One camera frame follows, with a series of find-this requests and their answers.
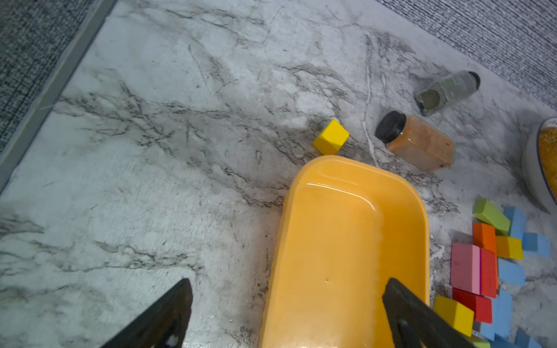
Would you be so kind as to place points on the long orange block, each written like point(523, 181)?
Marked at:
point(484, 236)

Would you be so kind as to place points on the small yellow block by orange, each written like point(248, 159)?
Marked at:
point(508, 247)

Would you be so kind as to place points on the green cube middle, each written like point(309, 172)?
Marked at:
point(477, 342)

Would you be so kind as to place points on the small red cube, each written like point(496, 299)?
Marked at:
point(471, 301)

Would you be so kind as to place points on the brown spice jar black lid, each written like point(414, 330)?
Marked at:
point(415, 141)

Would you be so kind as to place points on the blue block centre low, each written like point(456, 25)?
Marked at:
point(499, 342)

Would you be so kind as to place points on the clear spice jar green contents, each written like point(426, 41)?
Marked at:
point(447, 91)

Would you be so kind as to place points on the green block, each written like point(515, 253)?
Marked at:
point(485, 211)

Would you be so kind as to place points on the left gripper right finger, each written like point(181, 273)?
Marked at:
point(413, 323)

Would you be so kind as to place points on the yellow plastic tray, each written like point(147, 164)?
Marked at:
point(346, 229)

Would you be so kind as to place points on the pink block upper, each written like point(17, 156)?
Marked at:
point(465, 267)

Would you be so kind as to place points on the red block upper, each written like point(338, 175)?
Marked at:
point(488, 273)

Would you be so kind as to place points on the patterned bowl with yellow contents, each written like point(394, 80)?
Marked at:
point(539, 164)

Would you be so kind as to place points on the lone yellow cube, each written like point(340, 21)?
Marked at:
point(331, 139)

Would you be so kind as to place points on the blue cube centre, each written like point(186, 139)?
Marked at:
point(524, 340)

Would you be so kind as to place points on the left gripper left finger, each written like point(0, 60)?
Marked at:
point(163, 324)

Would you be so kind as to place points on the yellow cube middle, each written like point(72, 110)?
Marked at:
point(455, 314)

